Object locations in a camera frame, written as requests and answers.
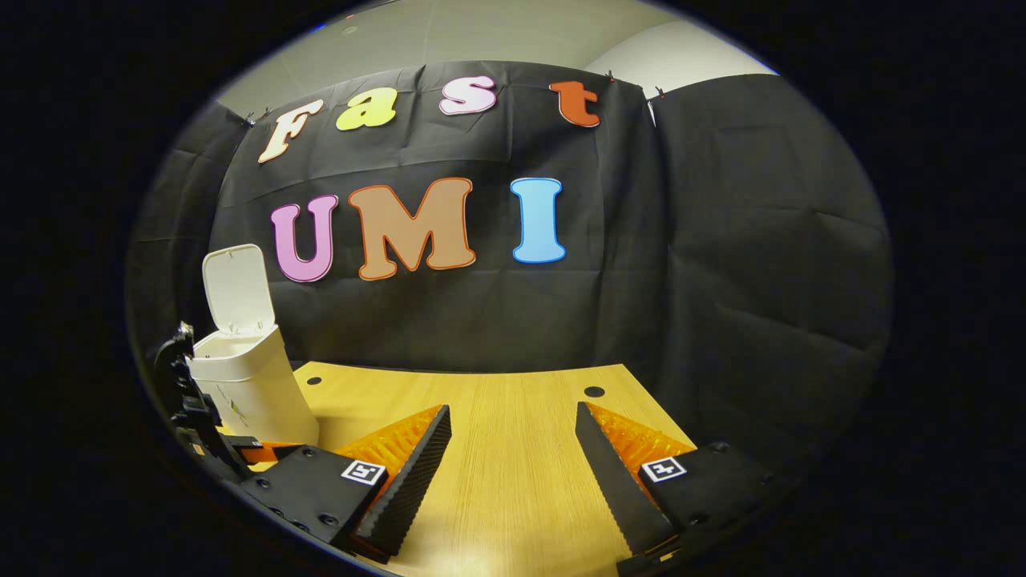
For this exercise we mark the wooden desktop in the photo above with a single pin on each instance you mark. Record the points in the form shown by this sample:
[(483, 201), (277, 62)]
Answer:
[(513, 449)]

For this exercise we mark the white desktop garbage bin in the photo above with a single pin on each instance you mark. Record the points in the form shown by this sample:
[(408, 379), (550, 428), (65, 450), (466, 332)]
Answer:
[(256, 385)]

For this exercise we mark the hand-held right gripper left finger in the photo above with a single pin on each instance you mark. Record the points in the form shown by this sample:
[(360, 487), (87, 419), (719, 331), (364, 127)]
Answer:
[(417, 473)]

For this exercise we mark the black backdrop cloth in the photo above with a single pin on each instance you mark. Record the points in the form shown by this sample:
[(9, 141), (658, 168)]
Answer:
[(721, 280)]

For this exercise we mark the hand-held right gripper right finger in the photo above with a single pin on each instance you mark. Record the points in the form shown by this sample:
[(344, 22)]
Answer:
[(617, 481)]

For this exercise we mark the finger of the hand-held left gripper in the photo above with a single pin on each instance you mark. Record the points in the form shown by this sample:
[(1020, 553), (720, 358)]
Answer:
[(276, 450)]

